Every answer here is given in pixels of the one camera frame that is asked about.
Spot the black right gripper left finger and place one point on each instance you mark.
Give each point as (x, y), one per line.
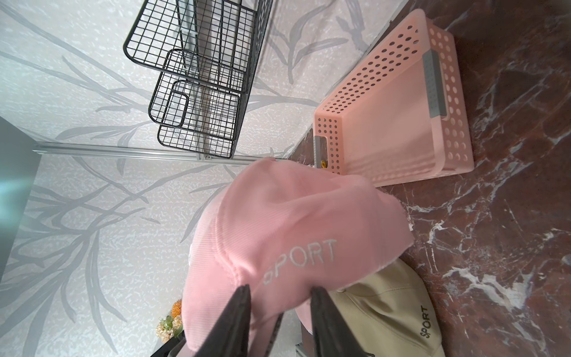
(230, 335)

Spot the pink perforated plastic basket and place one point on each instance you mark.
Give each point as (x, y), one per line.
(399, 116)

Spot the white pot peach flowers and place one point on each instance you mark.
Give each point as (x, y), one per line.
(171, 326)

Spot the black wire wall basket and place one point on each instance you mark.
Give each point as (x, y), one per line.
(207, 53)

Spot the beige baseball cap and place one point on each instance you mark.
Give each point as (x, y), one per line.
(390, 313)

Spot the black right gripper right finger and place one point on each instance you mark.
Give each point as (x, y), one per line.
(332, 336)

